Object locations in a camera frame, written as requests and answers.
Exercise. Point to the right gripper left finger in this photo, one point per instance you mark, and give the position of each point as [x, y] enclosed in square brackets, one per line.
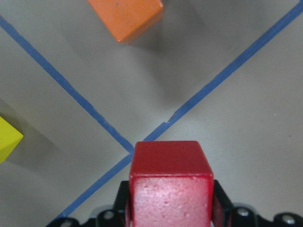
[122, 204]

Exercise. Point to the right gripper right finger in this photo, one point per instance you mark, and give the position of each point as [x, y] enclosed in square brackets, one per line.
[221, 207]

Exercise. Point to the red wooden block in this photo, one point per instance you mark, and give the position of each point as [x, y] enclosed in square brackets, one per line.
[171, 185]

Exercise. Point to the yellow wooden block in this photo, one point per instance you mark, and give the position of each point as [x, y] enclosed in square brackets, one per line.
[10, 137]

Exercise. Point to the orange wooden block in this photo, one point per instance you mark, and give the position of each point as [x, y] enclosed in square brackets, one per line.
[126, 20]

